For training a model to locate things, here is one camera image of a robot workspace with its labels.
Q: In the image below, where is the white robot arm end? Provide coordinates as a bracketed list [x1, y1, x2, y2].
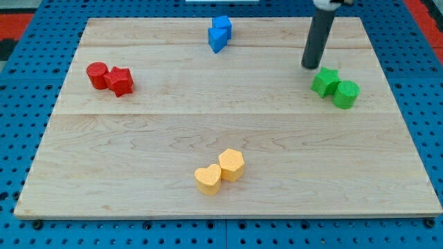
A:
[313, 0, 355, 11]

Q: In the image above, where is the blue triangle block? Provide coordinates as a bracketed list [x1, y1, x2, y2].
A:
[208, 28, 228, 54]

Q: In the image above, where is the blue cube block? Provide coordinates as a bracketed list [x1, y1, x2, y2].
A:
[212, 15, 233, 39]

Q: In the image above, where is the yellow hexagon block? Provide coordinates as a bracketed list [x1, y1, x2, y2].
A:
[219, 149, 245, 182]

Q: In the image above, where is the yellow heart block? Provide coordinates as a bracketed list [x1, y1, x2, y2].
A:
[195, 164, 222, 195]

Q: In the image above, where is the light wooden board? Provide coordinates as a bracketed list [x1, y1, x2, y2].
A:
[15, 17, 442, 220]

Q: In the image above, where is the green star block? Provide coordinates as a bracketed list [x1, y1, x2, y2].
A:
[311, 67, 341, 98]

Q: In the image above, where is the red star block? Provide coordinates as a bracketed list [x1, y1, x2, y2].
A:
[103, 66, 134, 98]

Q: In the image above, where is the green cylinder block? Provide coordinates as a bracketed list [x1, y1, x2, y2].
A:
[333, 81, 360, 109]

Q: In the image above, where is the red cylinder block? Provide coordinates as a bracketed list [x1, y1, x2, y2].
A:
[86, 62, 109, 90]

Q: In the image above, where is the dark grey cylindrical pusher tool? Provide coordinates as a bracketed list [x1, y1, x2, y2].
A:
[301, 8, 336, 69]

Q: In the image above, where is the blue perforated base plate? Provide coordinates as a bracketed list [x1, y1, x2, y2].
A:
[1, 1, 442, 248]

